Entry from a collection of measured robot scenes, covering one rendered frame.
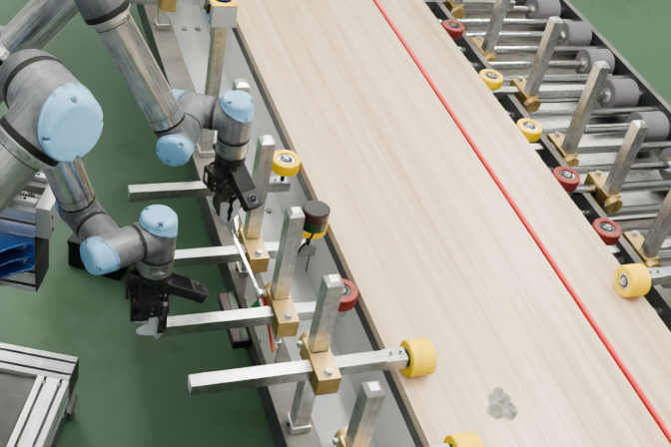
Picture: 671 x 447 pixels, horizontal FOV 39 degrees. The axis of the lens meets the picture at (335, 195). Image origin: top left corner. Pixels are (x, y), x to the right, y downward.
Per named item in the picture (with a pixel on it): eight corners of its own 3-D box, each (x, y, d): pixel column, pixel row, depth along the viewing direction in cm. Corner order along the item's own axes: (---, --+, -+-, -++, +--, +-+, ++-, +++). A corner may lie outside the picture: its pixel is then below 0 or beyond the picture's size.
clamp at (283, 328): (276, 338, 219) (279, 323, 216) (261, 296, 228) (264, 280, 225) (299, 335, 221) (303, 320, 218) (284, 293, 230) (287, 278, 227)
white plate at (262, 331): (269, 376, 225) (275, 347, 219) (243, 297, 244) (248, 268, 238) (271, 375, 226) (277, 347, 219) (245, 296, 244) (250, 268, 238)
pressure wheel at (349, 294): (322, 336, 225) (331, 301, 218) (313, 311, 231) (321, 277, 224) (353, 332, 228) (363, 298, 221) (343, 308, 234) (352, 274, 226)
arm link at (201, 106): (160, 106, 207) (210, 117, 207) (173, 80, 216) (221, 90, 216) (158, 136, 212) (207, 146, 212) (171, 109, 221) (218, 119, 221)
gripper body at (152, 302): (125, 299, 208) (127, 258, 201) (164, 295, 211) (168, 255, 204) (130, 324, 203) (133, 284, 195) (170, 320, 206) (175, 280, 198)
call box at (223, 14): (210, 30, 256) (213, 4, 251) (204, 17, 261) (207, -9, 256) (235, 30, 259) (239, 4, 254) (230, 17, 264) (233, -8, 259)
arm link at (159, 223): (129, 209, 190) (166, 197, 195) (126, 249, 197) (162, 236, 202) (150, 232, 186) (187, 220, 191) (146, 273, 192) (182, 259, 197)
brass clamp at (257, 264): (246, 273, 239) (248, 259, 235) (233, 237, 248) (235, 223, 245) (269, 271, 241) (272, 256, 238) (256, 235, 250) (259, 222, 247)
